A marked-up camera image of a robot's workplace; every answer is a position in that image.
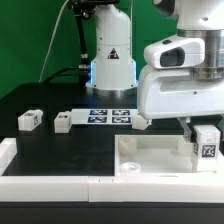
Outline white marker sheet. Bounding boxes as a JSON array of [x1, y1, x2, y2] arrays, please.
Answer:
[[72, 109, 137, 125]]

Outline white square tabletop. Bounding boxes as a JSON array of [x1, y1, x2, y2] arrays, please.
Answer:
[[114, 135, 224, 176]]

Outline white cable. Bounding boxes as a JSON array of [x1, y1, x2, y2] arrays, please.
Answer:
[[38, 0, 72, 84]]

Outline black cable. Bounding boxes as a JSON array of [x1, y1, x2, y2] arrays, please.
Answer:
[[43, 65, 91, 84]]

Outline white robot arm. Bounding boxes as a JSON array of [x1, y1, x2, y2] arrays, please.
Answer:
[[86, 0, 224, 130]]

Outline white U-shaped fence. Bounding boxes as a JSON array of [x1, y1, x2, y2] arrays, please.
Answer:
[[0, 138, 224, 203]]

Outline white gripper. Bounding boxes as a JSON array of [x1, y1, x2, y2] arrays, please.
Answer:
[[137, 36, 224, 143]]

